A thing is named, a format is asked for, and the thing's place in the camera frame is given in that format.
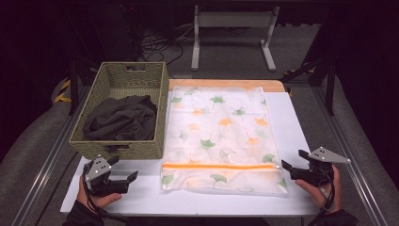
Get left hand-held gripper cable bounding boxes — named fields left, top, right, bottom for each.
left=82, top=163, right=130, bottom=224

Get black metal stand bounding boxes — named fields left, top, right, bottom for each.
left=64, top=6, right=104, bottom=116
left=280, top=53, right=337, bottom=117

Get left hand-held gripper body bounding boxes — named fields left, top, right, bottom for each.
left=84, top=155, right=130, bottom=198

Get aluminium rail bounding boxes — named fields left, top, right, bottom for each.
left=310, top=86, right=391, bottom=226
left=10, top=84, right=92, bottom=226

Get green woven basket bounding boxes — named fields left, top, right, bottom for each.
left=69, top=61, right=170, bottom=160

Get dark garment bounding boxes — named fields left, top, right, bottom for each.
left=82, top=94, right=158, bottom=154

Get person's left hand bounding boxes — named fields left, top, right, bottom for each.
left=76, top=175, right=122, bottom=210

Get yellow black floor tape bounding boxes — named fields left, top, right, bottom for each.
left=281, top=62, right=316, bottom=77
left=54, top=78, right=72, bottom=104

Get black floor cables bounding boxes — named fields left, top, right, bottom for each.
left=137, top=24, right=196, bottom=79

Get right hand-held gripper cable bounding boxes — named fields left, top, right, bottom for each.
left=309, top=170, right=336, bottom=226

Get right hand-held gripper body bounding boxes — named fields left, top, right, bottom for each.
left=290, top=146, right=352, bottom=188

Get white metal desk frame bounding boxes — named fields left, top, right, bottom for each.
left=190, top=4, right=281, bottom=73

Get white board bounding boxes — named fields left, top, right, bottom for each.
left=59, top=90, right=334, bottom=218

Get person's right hand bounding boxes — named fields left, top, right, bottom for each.
left=295, top=164, right=343, bottom=213

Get leaf print mesh laundry bag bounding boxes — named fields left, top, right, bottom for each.
left=160, top=86, right=289, bottom=196

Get hand-held gripper cable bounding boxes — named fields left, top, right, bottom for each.
left=309, top=170, right=336, bottom=226
left=82, top=163, right=130, bottom=224

